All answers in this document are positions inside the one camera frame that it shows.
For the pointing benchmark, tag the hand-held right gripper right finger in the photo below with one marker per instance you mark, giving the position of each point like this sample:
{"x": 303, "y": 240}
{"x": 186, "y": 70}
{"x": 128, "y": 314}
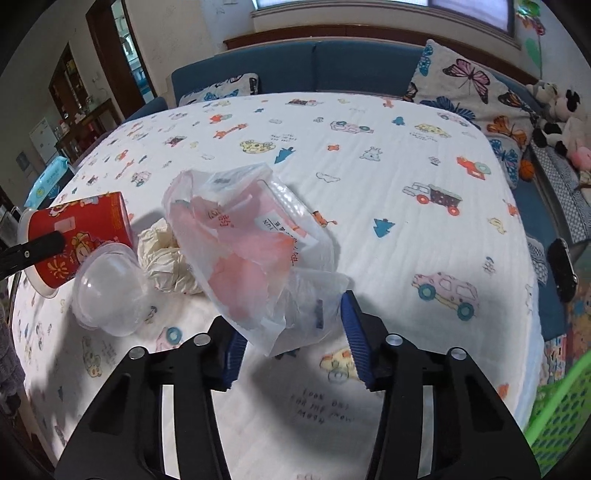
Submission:
{"x": 355, "y": 341}

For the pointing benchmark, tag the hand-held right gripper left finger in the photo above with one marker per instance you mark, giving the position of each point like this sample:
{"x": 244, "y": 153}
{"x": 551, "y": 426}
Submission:
{"x": 233, "y": 364}

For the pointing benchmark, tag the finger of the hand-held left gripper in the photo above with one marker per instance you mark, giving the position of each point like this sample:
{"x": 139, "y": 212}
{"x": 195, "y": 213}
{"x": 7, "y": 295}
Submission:
{"x": 32, "y": 251}

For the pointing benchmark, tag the red printed paper cup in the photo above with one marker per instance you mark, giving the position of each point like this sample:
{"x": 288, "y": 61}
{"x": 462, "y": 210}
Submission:
{"x": 87, "y": 235}

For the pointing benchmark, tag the translucent plastic bag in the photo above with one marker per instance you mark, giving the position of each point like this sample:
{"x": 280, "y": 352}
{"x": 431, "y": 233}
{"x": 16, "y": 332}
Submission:
{"x": 240, "y": 258}

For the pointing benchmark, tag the green plastic basket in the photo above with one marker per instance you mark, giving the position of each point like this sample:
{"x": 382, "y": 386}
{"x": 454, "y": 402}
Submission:
{"x": 563, "y": 415}

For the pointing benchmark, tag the blue wet wipes pack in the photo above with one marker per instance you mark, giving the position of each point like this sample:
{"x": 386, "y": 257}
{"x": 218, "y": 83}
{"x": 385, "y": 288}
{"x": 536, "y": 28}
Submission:
{"x": 46, "y": 180}

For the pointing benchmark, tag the clear plastic dome cup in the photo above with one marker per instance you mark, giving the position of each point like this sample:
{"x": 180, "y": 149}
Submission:
{"x": 111, "y": 290}

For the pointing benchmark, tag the white appliance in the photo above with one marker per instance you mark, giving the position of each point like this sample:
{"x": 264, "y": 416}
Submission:
{"x": 44, "y": 138}

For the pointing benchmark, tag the crumpled white tissue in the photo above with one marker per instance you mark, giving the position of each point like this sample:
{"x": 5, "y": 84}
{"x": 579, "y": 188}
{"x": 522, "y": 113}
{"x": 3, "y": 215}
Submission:
{"x": 161, "y": 263}

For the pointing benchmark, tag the white cartoon print sheet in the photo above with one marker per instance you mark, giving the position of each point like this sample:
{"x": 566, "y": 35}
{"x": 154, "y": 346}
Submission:
{"x": 369, "y": 207}

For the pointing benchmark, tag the dark wooden cabinet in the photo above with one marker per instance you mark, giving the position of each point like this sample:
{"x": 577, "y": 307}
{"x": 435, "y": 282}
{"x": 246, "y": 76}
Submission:
{"x": 78, "y": 110}

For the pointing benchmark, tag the colourful patterned cloth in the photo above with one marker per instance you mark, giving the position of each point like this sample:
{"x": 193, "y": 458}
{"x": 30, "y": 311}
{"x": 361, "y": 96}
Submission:
{"x": 572, "y": 332}

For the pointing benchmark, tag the black handheld device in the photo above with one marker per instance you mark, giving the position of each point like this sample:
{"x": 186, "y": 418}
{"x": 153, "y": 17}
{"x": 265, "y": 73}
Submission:
{"x": 562, "y": 267}

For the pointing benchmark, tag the small orange ball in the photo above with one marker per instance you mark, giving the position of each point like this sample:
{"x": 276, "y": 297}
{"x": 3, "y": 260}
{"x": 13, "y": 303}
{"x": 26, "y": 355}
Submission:
{"x": 527, "y": 169}

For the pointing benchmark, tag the small patterned pillow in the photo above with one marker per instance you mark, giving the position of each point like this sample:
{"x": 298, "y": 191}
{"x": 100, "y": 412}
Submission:
{"x": 217, "y": 90}

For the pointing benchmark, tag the blue checked cloth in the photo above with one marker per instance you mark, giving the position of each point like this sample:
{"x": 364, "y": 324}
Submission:
{"x": 561, "y": 184}

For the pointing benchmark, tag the blue sofa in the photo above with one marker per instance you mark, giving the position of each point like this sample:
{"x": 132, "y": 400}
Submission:
{"x": 346, "y": 64}

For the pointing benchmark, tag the butterfly print pillow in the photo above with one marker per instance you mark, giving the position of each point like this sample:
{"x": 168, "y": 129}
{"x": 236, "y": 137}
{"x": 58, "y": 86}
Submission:
{"x": 461, "y": 83}

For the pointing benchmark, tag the pink plush toy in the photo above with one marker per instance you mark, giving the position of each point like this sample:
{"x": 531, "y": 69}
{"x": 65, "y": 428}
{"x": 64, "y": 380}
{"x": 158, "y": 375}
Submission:
{"x": 581, "y": 154}

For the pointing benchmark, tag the grey plush toy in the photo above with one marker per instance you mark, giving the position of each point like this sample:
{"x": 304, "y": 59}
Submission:
{"x": 542, "y": 90}

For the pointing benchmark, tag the black white cow plush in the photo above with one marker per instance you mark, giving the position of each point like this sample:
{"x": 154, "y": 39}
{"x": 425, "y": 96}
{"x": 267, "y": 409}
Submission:
{"x": 565, "y": 104}

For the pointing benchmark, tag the window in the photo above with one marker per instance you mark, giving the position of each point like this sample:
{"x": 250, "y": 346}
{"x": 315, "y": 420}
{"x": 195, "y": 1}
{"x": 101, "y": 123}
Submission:
{"x": 461, "y": 9}

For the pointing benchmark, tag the colourful pinwheel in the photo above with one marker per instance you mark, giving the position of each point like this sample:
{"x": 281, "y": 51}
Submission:
{"x": 531, "y": 14}

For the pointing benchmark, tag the wooden door frame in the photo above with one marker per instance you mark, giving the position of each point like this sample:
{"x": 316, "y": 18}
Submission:
{"x": 99, "y": 60}

